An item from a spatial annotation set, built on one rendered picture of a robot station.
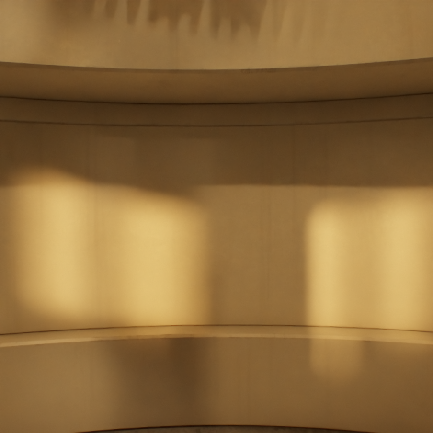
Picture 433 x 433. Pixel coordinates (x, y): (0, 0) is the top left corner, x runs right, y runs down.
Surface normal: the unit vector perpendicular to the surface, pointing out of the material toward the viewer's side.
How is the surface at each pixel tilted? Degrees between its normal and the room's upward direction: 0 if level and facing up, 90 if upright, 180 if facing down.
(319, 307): 90
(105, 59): 90
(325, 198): 90
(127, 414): 90
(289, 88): 180
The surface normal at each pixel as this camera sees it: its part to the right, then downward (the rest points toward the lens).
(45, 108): 0.24, 0.00
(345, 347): -0.18, 0.00
